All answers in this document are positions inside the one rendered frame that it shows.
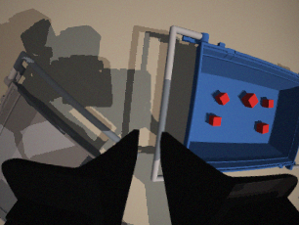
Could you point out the grey plastic tray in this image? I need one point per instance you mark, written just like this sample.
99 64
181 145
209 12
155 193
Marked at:
31 131

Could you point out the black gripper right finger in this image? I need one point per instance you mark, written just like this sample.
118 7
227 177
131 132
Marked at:
198 194

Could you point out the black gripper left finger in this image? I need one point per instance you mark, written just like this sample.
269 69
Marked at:
99 188

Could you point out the small red block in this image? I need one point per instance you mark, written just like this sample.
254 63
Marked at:
249 100
267 103
214 120
262 127
222 98

